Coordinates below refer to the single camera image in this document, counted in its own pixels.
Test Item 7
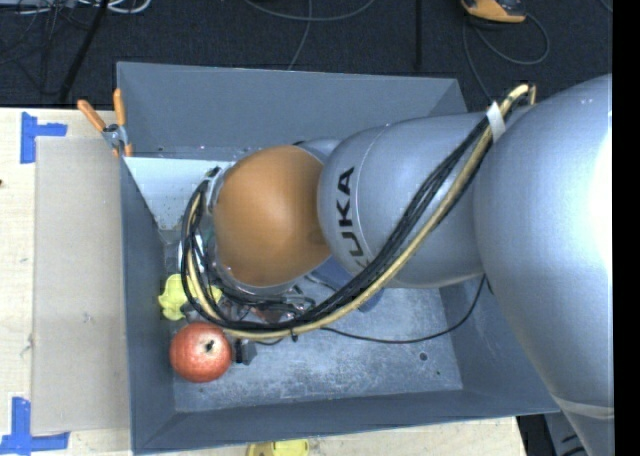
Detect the grey metal bin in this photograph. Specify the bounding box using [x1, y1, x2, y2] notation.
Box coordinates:
[115, 61, 562, 456]

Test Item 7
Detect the red apple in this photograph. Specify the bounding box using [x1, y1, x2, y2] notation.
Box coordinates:
[168, 321, 235, 385]

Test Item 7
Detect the yellow soft toy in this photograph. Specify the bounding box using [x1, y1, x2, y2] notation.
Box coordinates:
[157, 273, 224, 322]

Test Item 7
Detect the pale flat board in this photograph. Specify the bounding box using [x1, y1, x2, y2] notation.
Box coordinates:
[30, 135, 132, 438]

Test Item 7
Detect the black cylinder on white bracket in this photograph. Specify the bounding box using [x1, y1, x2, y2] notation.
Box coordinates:
[233, 337, 259, 366]

